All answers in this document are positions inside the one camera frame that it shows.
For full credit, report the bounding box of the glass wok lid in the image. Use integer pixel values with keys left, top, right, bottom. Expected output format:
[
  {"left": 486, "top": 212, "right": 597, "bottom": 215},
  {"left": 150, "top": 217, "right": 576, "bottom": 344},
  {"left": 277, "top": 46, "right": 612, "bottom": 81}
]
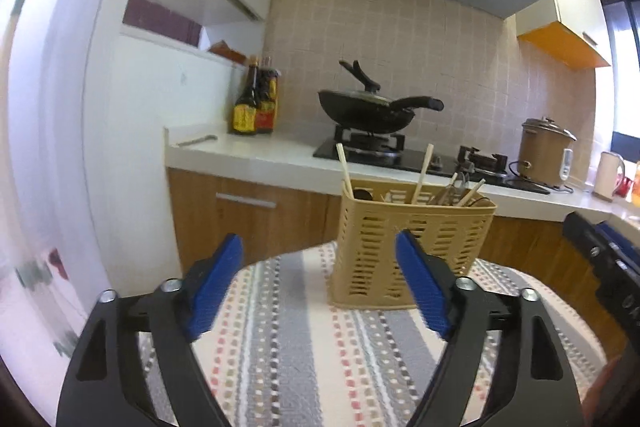
[{"left": 339, "top": 59, "right": 398, "bottom": 105}]

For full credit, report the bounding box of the tan plastic utensil basket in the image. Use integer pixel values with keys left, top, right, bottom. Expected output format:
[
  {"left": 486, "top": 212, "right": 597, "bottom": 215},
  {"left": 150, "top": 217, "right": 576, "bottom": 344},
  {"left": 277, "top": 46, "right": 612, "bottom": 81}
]
[{"left": 329, "top": 184, "right": 497, "bottom": 310}]

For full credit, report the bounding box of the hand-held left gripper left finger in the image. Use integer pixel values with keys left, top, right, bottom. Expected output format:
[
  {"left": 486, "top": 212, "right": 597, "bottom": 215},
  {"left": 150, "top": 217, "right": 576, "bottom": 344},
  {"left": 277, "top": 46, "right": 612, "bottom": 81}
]
[{"left": 56, "top": 233, "right": 245, "bottom": 427}]

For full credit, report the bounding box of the striped woven cloth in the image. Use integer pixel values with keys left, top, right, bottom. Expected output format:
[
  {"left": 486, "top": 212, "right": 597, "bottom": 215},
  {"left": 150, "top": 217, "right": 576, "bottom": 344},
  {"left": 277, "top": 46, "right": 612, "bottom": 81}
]
[{"left": 137, "top": 241, "right": 608, "bottom": 427}]

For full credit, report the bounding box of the cream electric kettle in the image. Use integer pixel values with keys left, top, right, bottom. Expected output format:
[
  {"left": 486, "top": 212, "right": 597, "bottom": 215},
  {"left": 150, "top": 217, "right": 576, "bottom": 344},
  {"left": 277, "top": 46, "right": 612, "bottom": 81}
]
[{"left": 593, "top": 151, "right": 626, "bottom": 200}]

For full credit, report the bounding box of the dark soy sauce bottle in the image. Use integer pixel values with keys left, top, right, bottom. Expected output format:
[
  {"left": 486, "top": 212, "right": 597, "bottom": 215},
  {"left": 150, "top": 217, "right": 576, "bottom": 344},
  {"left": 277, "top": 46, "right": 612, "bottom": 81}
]
[{"left": 231, "top": 57, "right": 261, "bottom": 136}]

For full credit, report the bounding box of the black power cable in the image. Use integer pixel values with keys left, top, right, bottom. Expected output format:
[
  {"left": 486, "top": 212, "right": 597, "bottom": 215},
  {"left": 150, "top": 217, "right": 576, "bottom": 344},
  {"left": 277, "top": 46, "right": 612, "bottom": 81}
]
[{"left": 507, "top": 161, "right": 576, "bottom": 194}]

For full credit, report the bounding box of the brown rice cooker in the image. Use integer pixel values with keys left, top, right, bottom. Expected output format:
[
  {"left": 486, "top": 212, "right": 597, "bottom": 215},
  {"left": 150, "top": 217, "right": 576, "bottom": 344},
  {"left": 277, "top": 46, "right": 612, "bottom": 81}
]
[{"left": 517, "top": 117, "right": 577, "bottom": 188}]

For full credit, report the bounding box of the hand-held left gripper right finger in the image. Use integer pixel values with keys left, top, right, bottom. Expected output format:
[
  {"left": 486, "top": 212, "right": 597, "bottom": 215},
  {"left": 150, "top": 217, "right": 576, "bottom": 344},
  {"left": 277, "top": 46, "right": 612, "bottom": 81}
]
[{"left": 395, "top": 229, "right": 586, "bottom": 427}]

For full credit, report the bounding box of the red label sauce bottle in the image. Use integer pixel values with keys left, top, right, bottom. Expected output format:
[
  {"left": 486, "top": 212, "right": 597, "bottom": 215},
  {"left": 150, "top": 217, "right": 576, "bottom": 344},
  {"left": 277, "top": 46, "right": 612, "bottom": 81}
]
[{"left": 256, "top": 57, "right": 280, "bottom": 134}]

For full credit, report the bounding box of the silver drawer handle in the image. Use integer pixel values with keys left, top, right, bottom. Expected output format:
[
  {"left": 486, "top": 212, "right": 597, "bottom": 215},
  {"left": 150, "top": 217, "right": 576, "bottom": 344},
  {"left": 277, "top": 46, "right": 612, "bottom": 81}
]
[{"left": 215, "top": 193, "right": 277, "bottom": 209}]

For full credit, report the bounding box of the black wok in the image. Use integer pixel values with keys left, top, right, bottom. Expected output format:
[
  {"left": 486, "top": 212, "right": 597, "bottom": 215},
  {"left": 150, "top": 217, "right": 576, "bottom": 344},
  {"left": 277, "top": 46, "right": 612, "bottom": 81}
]
[{"left": 318, "top": 89, "right": 445, "bottom": 134}]

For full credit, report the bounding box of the person's right forearm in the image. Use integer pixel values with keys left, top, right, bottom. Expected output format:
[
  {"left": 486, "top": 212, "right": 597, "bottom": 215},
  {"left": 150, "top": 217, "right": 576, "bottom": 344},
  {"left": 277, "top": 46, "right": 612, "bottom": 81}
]
[{"left": 582, "top": 352, "right": 640, "bottom": 427}]

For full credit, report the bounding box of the black glass gas stove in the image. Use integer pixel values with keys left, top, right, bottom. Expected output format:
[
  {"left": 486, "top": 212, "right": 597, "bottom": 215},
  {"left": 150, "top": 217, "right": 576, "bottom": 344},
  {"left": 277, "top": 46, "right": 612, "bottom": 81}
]
[{"left": 313, "top": 132, "right": 551, "bottom": 195}]

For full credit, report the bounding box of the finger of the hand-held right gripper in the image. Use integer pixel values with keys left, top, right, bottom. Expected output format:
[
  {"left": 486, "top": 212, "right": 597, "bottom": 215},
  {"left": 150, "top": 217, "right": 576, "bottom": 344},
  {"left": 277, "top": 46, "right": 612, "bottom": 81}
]
[
  {"left": 562, "top": 212, "right": 631, "bottom": 278},
  {"left": 597, "top": 221, "right": 640, "bottom": 258}
]

